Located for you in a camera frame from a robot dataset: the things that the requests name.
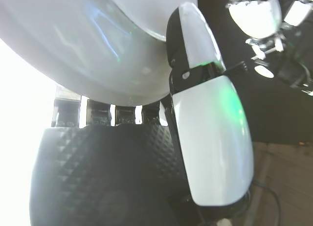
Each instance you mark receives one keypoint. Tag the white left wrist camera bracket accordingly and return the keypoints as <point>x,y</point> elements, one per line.
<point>277,43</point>

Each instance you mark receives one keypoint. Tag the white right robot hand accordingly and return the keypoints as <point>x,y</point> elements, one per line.
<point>110,174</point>

